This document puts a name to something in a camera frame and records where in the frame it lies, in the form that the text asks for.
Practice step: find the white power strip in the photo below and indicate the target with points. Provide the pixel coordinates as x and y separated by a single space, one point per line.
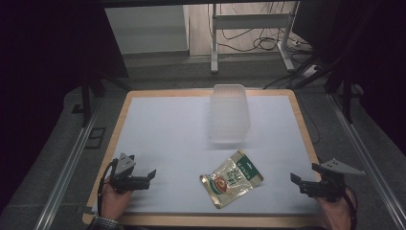
310 71

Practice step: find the clear plastic container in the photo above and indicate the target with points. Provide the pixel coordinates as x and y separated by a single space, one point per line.
229 111

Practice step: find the green and gold snack packet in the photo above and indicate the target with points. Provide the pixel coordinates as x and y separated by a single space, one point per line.
231 179

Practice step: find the white table mat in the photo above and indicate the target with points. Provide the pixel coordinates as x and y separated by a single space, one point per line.
172 140

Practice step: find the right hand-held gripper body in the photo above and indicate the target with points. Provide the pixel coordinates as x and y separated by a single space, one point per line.
332 179

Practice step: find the black metal stand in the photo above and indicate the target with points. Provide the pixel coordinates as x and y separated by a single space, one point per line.
346 96
86 102

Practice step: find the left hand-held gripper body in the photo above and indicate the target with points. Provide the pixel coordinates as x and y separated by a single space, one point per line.
125 166

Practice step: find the person's left hand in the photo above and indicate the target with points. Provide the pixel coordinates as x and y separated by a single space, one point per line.
115 201

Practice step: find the black floor bracket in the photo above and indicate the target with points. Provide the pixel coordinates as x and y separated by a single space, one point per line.
95 138

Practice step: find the white metal desk frame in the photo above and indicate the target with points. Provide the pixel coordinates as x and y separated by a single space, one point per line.
252 21

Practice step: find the person's right hand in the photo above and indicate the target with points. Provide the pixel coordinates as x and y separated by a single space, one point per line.
335 214

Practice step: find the aluminium rail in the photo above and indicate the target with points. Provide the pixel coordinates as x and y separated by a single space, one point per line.
367 159
65 175

